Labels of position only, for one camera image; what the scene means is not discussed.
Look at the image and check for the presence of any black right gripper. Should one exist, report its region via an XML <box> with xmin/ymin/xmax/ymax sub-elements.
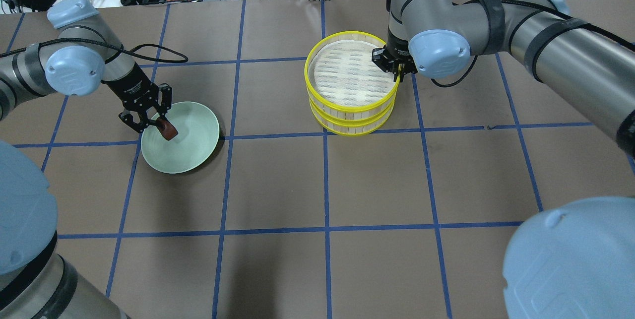
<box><xmin>372</xmin><ymin>46</ymin><xmax>419</xmax><ymax>82</ymax></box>

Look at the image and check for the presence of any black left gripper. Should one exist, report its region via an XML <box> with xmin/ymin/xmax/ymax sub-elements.
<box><xmin>118</xmin><ymin>82</ymin><xmax>172</xmax><ymax>134</ymax></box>

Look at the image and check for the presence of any brown bun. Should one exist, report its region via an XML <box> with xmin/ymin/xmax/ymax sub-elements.
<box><xmin>156</xmin><ymin>122</ymin><xmax>179</xmax><ymax>142</ymax></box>

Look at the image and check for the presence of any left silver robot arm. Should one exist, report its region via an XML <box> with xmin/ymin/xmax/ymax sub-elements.
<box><xmin>0</xmin><ymin>0</ymin><xmax>178</xmax><ymax>319</ymax></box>

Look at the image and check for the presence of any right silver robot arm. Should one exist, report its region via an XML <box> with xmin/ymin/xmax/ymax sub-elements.
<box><xmin>372</xmin><ymin>0</ymin><xmax>635</xmax><ymax>319</ymax></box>

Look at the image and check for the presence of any yellow-rimmed bamboo steamer tray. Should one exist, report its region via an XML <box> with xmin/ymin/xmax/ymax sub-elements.
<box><xmin>309</xmin><ymin>97</ymin><xmax>395</xmax><ymax>136</ymax></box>

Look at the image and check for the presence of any light green bowl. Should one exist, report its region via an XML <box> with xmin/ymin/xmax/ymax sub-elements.
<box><xmin>140</xmin><ymin>101</ymin><xmax>220</xmax><ymax>174</ymax></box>

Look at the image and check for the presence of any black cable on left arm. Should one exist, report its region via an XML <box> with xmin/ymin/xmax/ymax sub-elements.
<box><xmin>0</xmin><ymin>37</ymin><xmax>189</xmax><ymax>64</ymax></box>

